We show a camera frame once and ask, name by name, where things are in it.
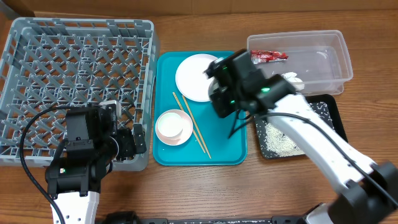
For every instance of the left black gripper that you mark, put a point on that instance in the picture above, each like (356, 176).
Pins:
(129, 149)

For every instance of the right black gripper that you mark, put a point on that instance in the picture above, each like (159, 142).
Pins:
(222, 101)

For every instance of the white cup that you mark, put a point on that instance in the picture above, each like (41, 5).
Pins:
(170, 125)

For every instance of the red snack wrapper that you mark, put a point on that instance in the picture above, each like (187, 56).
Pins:
(265, 56)

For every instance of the white tissue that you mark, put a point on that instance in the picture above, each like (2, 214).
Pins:
(292, 78)

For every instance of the white rice pile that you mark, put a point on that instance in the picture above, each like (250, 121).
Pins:
(275, 144)

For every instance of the grey bowl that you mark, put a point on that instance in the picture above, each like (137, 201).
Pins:
(212, 89)

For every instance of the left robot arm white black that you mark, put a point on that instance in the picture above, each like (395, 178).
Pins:
(80, 164)

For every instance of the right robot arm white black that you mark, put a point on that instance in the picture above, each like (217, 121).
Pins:
(367, 192)

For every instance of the small pink bowl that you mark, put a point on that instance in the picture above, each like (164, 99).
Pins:
(182, 138)

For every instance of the large white round plate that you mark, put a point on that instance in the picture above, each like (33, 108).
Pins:
(191, 79)

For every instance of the wooden chopstick left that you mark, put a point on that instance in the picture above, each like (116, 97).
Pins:
(188, 125)

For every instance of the wooden chopstick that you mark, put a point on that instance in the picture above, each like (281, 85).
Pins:
(198, 130)
(188, 125)

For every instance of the wooden chopstick right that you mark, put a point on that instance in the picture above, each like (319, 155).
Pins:
(198, 130)

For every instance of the teal plastic serving tray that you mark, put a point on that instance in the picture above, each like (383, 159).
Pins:
(220, 149)

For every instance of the black rectangular tray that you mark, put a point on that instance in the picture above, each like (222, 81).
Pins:
(325, 107)

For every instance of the clear plastic bin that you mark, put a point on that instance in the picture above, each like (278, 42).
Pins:
(320, 58)

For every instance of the grey plastic dish rack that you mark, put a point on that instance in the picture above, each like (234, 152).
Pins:
(50, 63)

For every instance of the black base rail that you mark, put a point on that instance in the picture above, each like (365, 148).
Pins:
(132, 218)

